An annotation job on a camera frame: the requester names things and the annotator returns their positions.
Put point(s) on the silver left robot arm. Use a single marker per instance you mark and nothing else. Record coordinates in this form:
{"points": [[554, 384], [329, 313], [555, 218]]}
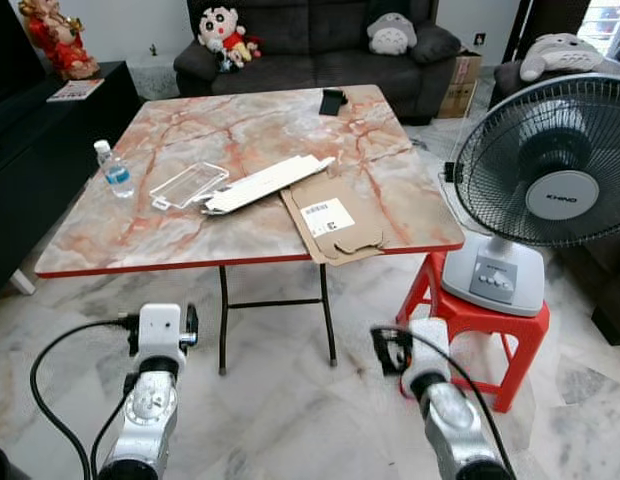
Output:
{"points": [[150, 410]]}

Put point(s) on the red plastic stool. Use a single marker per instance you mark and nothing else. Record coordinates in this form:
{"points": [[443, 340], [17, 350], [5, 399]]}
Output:
{"points": [[490, 325]]}

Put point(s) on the flat brown cardboard mailer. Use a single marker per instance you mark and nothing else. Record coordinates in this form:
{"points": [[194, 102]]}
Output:
{"points": [[355, 230]]}

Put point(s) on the clear plastic tray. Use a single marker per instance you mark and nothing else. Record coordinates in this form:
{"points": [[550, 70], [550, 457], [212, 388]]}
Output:
{"points": [[190, 185]]}

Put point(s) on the flat white cardboard box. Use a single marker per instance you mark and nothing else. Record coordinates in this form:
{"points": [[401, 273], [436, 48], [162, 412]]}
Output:
{"points": [[265, 185]]}

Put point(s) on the clear plastic water bottle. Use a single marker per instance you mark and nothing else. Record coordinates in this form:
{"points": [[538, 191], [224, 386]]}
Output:
{"points": [[117, 178]]}

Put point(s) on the marble folding table red edge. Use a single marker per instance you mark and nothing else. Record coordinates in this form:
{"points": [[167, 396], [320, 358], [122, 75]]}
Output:
{"points": [[240, 140]]}

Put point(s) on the black TV cabinet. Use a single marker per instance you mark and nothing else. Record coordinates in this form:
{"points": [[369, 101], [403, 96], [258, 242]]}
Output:
{"points": [[50, 160]]}

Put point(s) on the grey table fan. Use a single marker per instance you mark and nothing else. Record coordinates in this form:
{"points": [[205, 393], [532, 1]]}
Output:
{"points": [[562, 195]]}

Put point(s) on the side table with lace cloth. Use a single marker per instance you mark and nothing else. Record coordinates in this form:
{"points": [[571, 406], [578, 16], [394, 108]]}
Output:
{"points": [[155, 78]]}

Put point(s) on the small black stand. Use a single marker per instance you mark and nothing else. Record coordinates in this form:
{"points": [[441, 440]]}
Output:
{"points": [[333, 102]]}

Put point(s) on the red white booklet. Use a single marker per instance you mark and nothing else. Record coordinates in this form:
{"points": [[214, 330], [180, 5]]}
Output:
{"points": [[75, 90]]}

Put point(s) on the brown cardboard carton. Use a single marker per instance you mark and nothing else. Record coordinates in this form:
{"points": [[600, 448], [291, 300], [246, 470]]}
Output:
{"points": [[460, 85]]}

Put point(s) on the tiny potted plant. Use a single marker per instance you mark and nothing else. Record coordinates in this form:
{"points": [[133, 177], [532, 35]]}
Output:
{"points": [[153, 49]]}

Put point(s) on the dark grey sofa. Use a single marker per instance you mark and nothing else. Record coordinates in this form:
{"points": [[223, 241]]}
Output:
{"points": [[320, 60]]}

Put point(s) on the cartoon boy plush doll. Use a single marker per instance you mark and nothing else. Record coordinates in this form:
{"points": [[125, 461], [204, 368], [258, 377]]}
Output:
{"points": [[225, 30]]}

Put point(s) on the small grey Totoro plush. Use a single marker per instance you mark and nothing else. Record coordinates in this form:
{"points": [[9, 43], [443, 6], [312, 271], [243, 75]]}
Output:
{"points": [[392, 38]]}

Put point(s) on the red fortune god figure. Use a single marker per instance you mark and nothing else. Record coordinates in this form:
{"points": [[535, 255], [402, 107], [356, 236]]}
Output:
{"points": [[60, 40]]}

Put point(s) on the black television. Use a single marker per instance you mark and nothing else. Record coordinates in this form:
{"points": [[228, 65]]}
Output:
{"points": [[5, 50]]}

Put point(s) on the large grey Totoro plush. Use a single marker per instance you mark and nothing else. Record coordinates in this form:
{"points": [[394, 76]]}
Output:
{"points": [[565, 55]]}

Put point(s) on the bright window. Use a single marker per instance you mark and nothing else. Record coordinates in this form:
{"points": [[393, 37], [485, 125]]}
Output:
{"points": [[608, 25]]}

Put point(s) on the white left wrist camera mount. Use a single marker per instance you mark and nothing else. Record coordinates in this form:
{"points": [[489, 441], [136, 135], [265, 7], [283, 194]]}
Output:
{"points": [[160, 330]]}

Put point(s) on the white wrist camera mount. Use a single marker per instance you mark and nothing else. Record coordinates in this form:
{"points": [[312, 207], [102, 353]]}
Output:
{"points": [[430, 345], [160, 330]]}

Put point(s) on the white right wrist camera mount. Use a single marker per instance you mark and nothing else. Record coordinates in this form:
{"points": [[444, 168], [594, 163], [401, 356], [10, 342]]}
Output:
{"points": [[430, 345]]}

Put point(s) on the wall power outlet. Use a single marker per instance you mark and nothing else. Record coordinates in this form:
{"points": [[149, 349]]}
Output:
{"points": [[479, 38]]}

